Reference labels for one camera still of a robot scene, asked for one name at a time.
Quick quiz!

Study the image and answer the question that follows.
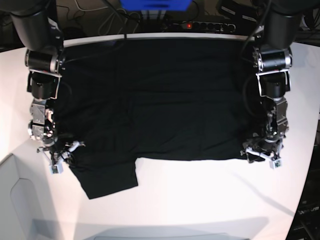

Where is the black power strip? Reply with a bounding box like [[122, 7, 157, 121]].
[[166, 21, 237, 34]]

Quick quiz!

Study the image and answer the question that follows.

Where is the black T-shirt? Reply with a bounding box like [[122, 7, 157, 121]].
[[54, 39, 263, 199]]

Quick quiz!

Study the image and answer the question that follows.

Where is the blue plastic box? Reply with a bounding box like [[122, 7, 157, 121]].
[[120, 0, 192, 11]]

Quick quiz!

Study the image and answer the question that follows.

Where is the wrist camera at image left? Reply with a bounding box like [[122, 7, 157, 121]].
[[50, 162, 64, 175]]

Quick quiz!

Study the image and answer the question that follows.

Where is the white box at left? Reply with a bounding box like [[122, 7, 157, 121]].
[[0, 152, 66, 240]]

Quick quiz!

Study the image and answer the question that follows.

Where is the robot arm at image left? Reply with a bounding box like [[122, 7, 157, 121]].
[[0, 0, 84, 174]]

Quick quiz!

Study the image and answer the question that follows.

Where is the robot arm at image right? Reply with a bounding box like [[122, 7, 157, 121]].
[[240, 0, 317, 169]]

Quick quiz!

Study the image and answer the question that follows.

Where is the wrist camera at image right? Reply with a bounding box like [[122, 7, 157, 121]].
[[269, 158, 282, 170]]

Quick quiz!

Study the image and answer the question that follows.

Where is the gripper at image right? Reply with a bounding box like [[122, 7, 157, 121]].
[[240, 133, 284, 164]]

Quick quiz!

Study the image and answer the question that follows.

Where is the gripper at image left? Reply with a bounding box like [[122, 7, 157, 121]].
[[36, 139, 86, 173]]

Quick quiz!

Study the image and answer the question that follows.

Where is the wrist camera at image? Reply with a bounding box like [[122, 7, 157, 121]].
[[50, 162, 64, 175], [269, 158, 282, 170]]

